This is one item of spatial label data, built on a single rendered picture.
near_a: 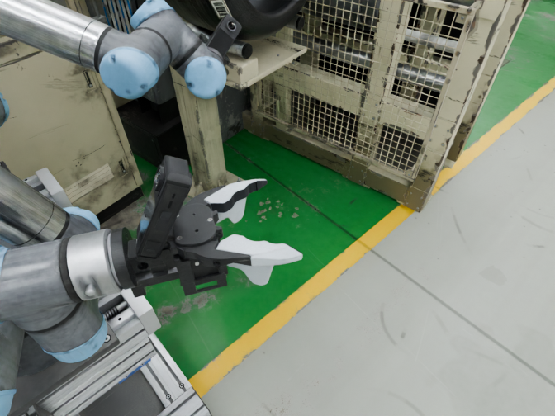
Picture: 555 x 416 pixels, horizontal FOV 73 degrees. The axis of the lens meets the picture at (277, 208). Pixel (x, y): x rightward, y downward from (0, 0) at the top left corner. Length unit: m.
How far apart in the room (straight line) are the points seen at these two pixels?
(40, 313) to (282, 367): 1.11
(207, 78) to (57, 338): 0.48
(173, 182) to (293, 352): 1.20
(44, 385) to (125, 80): 0.54
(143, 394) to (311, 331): 0.65
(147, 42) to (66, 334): 0.44
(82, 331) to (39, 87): 1.20
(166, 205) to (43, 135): 1.32
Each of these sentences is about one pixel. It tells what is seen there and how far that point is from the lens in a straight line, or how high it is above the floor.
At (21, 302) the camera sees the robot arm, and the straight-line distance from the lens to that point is 0.47.
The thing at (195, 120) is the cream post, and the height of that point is 0.47.
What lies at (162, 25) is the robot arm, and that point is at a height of 1.15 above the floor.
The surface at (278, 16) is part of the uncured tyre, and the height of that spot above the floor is 0.97.
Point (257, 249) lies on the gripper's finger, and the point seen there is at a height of 1.08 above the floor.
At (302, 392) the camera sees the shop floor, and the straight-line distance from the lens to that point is 1.47.
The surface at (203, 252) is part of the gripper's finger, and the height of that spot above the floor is 1.08.
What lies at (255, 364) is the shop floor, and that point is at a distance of 1.50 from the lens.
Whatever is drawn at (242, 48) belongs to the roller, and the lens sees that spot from 1.23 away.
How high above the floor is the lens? 1.40
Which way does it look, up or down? 46 degrees down
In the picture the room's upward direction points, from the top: straight up
